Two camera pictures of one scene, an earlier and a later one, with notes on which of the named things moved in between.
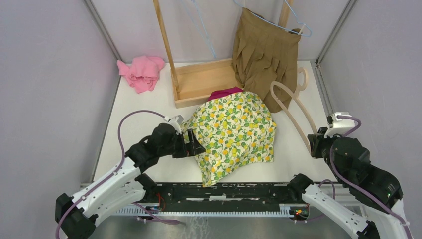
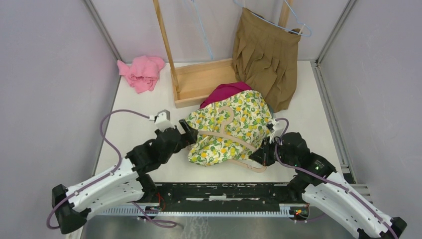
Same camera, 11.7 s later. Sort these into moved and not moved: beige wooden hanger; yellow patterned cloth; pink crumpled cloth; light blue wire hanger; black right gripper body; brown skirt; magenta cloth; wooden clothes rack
Moved: black right gripper body; magenta cloth; yellow patterned cloth; beige wooden hanger
Not moved: wooden clothes rack; light blue wire hanger; pink crumpled cloth; brown skirt
